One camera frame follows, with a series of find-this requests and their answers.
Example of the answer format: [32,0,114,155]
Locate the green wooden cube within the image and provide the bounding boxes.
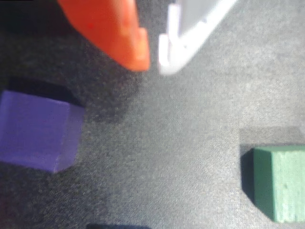
[241,145,305,224]

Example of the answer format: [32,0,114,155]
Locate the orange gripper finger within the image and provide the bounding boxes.
[58,0,151,72]

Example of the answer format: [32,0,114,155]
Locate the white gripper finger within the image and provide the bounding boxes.
[158,0,239,75]

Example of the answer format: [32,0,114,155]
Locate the purple wooden cube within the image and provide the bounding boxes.
[0,90,86,174]

